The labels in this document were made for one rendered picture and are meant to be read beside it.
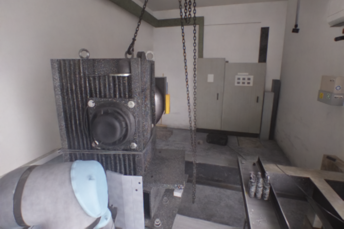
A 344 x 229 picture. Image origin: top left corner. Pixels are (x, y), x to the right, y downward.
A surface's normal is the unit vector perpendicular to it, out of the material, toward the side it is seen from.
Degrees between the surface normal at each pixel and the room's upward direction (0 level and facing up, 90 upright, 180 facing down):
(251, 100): 90
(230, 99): 90
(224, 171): 90
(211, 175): 90
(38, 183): 35
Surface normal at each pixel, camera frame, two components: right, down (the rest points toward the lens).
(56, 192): 0.18, -0.40
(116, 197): -0.37, 0.18
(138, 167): -0.09, 0.19
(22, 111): 0.96, 0.05
